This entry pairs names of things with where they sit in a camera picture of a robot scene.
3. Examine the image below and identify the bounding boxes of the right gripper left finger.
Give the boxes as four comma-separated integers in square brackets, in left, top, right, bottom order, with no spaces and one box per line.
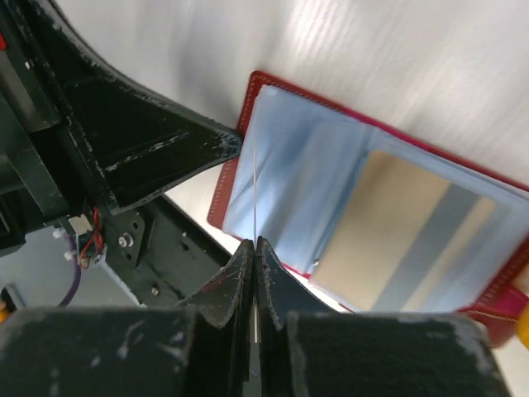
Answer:
[1,240,253,396]

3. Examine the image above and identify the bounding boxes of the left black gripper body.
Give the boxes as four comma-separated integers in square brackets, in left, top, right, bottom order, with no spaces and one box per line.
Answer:
[1,1,103,256]

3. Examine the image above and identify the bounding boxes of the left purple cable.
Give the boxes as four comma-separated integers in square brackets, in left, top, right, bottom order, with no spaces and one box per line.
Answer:
[57,243,83,308]

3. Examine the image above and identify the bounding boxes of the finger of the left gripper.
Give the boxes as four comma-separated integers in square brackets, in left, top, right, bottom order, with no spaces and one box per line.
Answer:
[24,1,242,213]

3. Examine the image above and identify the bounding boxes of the red leather card holder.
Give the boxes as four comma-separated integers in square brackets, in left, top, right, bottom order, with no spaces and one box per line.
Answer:
[207,71,528,347]

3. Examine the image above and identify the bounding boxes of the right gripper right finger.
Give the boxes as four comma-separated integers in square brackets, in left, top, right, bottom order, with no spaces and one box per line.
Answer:
[255,238,509,396]

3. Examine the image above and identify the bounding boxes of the gold credit card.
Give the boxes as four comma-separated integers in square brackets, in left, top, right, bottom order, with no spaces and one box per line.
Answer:
[311,151,497,312]
[252,145,260,344]

